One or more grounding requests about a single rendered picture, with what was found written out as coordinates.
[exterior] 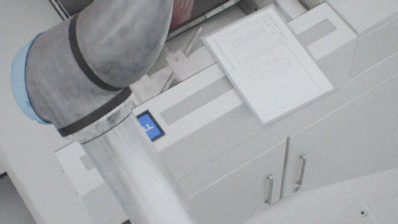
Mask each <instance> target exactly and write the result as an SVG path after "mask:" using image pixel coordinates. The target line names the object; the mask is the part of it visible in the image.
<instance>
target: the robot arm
mask: <svg viewBox="0 0 398 224"><path fill-rule="evenodd" d="M173 7H174V0H94V2H93V3H92V4H91V5H88V7H86V8H85V9H84V10H82V11H80V12H78V13H76V14H75V15H73V16H71V17H70V18H68V19H67V20H64V21H62V22H61V23H59V24H57V25H56V26H54V27H53V28H51V29H49V30H47V31H44V32H41V33H38V35H36V36H34V37H33V38H32V40H31V41H29V42H28V43H27V44H25V45H24V46H23V47H22V48H20V49H19V50H18V51H17V53H16V55H15V56H14V59H13V60H12V63H11V74H10V81H11V89H12V91H13V94H14V97H15V99H16V102H17V104H18V106H20V108H21V110H22V111H23V113H24V114H26V115H27V116H28V117H29V119H31V120H33V121H36V120H37V123H39V124H48V125H52V124H53V125H54V126H55V128H56V129H57V131H58V132H59V134H60V136H61V137H62V138H63V139H67V140H73V141H77V142H79V143H80V144H81V146H82V148H83V150H84V151H85V153H86V154H87V155H88V157H89V159H90V160H91V162H92V164H93V165H94V166H95V167H96V169H97V170H98V173H99V174H100V176H101V177H102V179H104V181H105V183H106V185H107V186H108V188H109V189H110V191H111V193H113V195H114V197H115V199H116V200H117V201H118V203H119V205H120V206H121V207H122V209H123V210H124V212H125V214H126V216H127V217H128V219H129V220H130V221H131V222H132V224H203V222H202V220H201V219H200V218H199V216H198V214H197V213H196V211H195V210H194V208H193V206H192V204H190V202H189V200H188V199H187V197H186V195H185V194H184V192H183V190H182V189H181V188H180V186H179V185H178V183H177V181H176V179H175V178H174V176H173V174H172V173H171V172H170V170H169V168H168V167H167V166H166V163H165V161H164V160H163V159H162V158H161V156H160V154H159V152H158V151H157V149H156V148H155V146H154V145H153V143H152V142H151V140H150V139H149V137H148V135H147V133H146V132H145V130H143V128H142V126H141V124H140V123H139V121H138V119H137V117H136V116H135V115H134V114H133V112H132V110H131V104H132V99H133V92H132V90H131V88H130V85H132V84H134V83H136V82H137V81H138V80H139V79H140V78H142V77H143V76H144V75H146V74H147V72H148V71H149V70H150V68H151V67H152V66H153V65H154V64H155V62H156V60H157V58H158V56H159V54H160V52H161V50H162V48H163V46H164V43H165V40H166V37H167V34H168V30H169V25H170V22H171V15H172V8H173Z"/></svg>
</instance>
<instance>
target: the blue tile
mask: <svg viewBox="0 0 398 224"><path fill-rule="evenodd" d="M138 121H139V123H140V124H141V126H142V128H143V130H145V132H146V133H147V135H148V137H149V139H150V140H151V139H153V138H154V137H155V136H157V135H159V134H161V132H160V131H159V129H158V127H157V126H156V124H154V122H153V121H152V120H151V118H150V117H149V115H148V114H145V115H143V116H141V117H139V118H138Z"/></svg>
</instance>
